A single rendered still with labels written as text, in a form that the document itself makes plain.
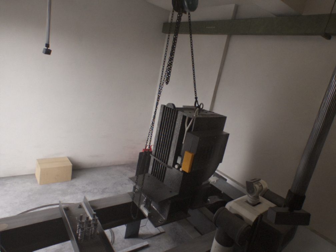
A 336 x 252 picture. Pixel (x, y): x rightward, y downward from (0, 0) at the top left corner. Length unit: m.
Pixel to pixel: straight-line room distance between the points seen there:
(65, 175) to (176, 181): 2.20
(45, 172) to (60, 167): 0.19
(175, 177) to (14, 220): 1.24
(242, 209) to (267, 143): 1.70
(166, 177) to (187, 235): 0.52
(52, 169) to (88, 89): 1.29
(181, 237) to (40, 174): 2.33
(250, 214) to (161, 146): 1.22
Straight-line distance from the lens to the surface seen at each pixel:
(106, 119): 4.13
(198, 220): 2.49
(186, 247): 2.00
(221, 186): 3.02
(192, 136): 1.81
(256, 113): 2.92
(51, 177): 3.87
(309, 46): 2.78
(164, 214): 2.17
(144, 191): 2.08
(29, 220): 2.16
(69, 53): 3.79
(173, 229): 2.28
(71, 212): 2.18
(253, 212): 1.23
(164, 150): 2.16
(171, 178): 2.14
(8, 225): 2.15
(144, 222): 3.19
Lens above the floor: 1.95
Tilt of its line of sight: 14 degrees down
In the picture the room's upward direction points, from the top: 12 degrees clockwise
